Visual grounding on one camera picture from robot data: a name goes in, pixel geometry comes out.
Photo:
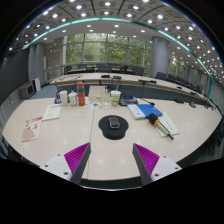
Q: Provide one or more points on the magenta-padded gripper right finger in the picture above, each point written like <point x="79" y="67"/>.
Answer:
<point x="151" y="161"/>

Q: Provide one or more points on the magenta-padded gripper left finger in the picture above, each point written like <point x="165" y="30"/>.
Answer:
<point x="71" y="160"/>

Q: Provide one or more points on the black computer mouse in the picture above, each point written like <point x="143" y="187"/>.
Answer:
<point x="114" y="122"/>

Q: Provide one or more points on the black mouse pad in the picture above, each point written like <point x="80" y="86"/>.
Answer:
<point x="113" y="134"/>

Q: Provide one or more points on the white paper leaflet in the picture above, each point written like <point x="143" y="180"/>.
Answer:
<point x="171" y="125"/>

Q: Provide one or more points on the red and white brochure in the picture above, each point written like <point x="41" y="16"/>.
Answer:
<point x="31" y="130"/>

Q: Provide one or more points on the white paper booklet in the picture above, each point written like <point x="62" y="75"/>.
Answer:
<point x="51" y="112"/>

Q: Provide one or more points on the blue book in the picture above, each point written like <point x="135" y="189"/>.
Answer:
<point x="148" y="110"/>

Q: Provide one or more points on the colourful sticker sheet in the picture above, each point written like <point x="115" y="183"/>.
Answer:
<point x="96" y="105"/>

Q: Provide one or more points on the white lidded mug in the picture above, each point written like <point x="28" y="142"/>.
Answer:
<point x="72" y="99"/>

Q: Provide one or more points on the tall white paper cup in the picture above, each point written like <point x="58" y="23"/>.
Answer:
<point x="63" y="98"/>

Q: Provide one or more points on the grey conference gooseneck microphone unit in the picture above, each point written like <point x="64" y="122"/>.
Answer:
<point x="128" y="100"/>

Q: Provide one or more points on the red thermos bottle, green band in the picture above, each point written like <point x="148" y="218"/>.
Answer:
<point x="81" y="95"/>

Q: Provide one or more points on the beige cardboard box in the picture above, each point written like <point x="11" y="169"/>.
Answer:
<point x="99" y="94"/>

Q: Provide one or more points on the green-printed paper drink cup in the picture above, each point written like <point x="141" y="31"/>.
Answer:
<point x="115" y="98"/>

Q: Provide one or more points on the grey box monitor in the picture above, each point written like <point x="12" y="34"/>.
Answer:
<point x="27" y="91"/>

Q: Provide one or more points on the long curved conference table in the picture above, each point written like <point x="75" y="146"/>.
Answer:
<point x="133" y="81"/>

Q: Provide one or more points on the white floor appliance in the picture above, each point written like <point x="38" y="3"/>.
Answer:
<point x="36" y="84"/>

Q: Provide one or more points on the dark office chairs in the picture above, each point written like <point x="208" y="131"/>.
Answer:
<point x="137" y="70"/>

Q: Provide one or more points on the ceiling lights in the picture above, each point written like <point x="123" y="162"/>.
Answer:
<point x="107" y="4"/>

